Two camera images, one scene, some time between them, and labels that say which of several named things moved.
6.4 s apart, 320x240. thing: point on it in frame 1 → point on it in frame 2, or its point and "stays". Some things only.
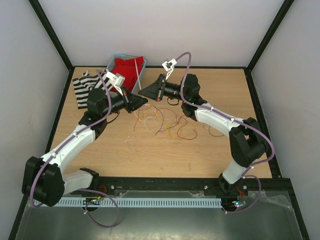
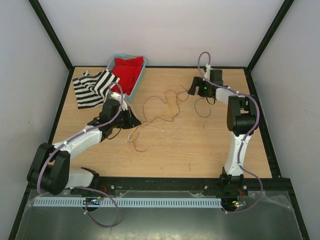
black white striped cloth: [85, 83] stays
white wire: [170, 120] → [155, 128]
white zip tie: [138, 74] → [128, 104]
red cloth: [127, 68] stays
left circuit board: [94, 201] stays
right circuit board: [239, 203] stays
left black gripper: [134, 101] → [132, 121]
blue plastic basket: [124, 56] stays
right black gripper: [153, 91] → [198, 81]
